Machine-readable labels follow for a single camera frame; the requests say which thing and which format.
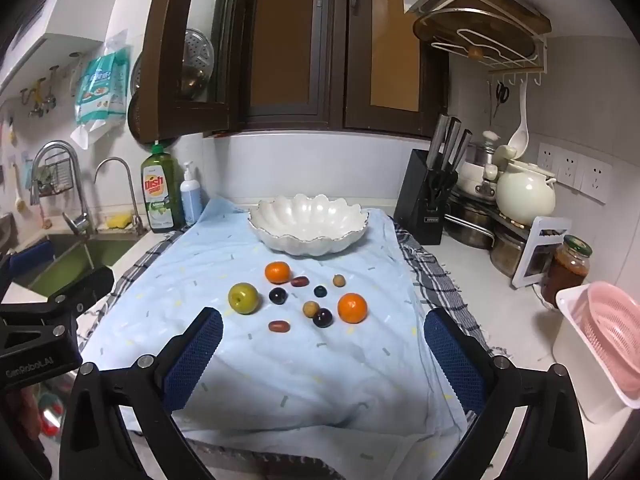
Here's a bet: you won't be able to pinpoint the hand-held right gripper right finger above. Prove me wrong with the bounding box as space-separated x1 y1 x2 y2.
424 307 588 480

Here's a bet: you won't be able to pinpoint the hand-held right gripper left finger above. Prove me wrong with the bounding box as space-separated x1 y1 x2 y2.
59 306 224 480

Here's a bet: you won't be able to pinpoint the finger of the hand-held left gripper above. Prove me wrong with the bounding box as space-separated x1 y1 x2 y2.
0 240 55 292
29 266 115 322

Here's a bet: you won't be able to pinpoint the green plum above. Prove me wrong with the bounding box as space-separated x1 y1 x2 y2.
228 283 259 315

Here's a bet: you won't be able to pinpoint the orange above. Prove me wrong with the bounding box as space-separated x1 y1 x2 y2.
337 292 369 324
264 261 292 284

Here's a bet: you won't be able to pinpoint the white scalloped ceramic bowl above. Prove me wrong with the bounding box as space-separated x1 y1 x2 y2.
248 193 370 257

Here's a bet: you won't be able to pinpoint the kitchen sink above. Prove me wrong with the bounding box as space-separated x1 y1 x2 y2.
27 234 142 298

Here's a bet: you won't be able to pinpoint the dish brush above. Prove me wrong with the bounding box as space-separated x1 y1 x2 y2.
12 165 28 213

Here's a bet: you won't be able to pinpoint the checked grey cloth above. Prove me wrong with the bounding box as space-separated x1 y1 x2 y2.
75 220 506 480

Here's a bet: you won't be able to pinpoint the large steel faucet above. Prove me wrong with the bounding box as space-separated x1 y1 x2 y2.
30 141 96 236

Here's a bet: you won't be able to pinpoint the small steel faucet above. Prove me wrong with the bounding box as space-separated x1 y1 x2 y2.
94 157 147 235

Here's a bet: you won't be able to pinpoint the light blue cloth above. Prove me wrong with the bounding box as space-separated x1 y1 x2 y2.
77 197 471 466

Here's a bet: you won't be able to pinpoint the green dish soap bottle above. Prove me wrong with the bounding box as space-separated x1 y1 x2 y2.
140 144 185 234

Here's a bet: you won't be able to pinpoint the steel pot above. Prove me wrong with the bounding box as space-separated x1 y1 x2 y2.
490 222 531 277
444 192 501 250

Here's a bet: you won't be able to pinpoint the white plastic basin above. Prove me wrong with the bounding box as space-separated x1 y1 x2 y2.
552 284 640 423

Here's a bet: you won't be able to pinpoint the blue pump soap bottle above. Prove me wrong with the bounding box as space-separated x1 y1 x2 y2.
179 161 204 227

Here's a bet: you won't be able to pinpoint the red sauce jar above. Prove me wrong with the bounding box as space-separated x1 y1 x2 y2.
541 235 593 309

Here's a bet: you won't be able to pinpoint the white windowed box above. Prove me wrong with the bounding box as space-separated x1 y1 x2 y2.
511 216 572 288

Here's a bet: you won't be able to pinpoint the pink colander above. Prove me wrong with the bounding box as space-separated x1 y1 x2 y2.
570 281 640 401

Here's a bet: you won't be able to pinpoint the black knife block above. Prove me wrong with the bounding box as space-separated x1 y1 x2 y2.
393 149 458 246

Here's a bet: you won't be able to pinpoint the cream ceramic pot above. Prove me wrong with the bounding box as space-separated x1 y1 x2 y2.
495 160 557 226

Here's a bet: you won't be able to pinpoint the dark round pan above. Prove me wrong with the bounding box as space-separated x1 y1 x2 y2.
127 55 147 141

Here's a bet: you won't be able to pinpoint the white lidded pot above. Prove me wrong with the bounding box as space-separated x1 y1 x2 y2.
457 160 501 196

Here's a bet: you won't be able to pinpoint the hanging plastic bag pack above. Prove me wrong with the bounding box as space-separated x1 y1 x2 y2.
70 35 132 148

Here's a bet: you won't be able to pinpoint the white ladle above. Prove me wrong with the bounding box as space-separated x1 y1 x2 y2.
507 82 532 158

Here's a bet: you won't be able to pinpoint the hanging scissors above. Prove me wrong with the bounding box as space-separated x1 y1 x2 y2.
492 81 510 118

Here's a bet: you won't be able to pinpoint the round wooden cutting board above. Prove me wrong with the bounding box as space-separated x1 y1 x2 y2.
414 7 538 61

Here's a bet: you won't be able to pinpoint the wire faucet basket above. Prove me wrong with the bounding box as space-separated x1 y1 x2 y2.
37 159 71 196

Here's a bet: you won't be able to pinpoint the black handled kitchen scissors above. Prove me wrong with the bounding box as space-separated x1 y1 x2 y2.
425 170 458 207

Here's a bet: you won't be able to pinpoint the steel handled knife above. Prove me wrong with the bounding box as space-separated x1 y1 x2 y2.
440 117 462 171
429 115 449 168
451 129 473 173

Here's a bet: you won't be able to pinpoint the white wall outlet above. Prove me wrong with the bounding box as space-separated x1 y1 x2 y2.
580 158 612 204
537 142 560 173
557 151 583 184

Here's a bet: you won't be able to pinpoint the white wire wall rack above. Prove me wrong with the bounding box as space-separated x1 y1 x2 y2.
412 0 551 86

